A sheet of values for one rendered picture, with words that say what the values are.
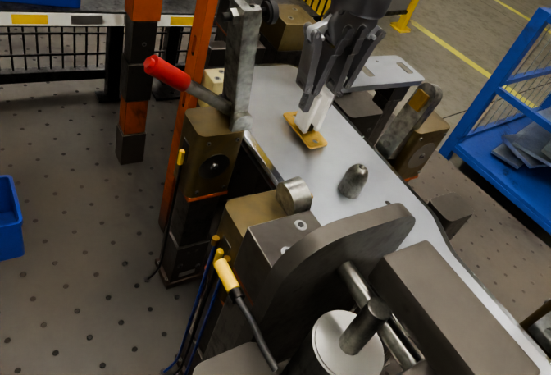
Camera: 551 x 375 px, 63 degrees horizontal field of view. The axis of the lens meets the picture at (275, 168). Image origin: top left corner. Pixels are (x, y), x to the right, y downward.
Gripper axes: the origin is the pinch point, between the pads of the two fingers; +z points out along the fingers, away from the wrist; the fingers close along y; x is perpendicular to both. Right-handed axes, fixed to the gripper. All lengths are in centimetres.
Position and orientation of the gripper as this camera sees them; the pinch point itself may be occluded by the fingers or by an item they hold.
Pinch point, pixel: (313, 108)
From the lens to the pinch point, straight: 69.4
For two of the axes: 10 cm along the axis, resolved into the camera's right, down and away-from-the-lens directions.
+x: 4.9, 6.9, -5.4
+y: -8.3, 1.6, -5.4
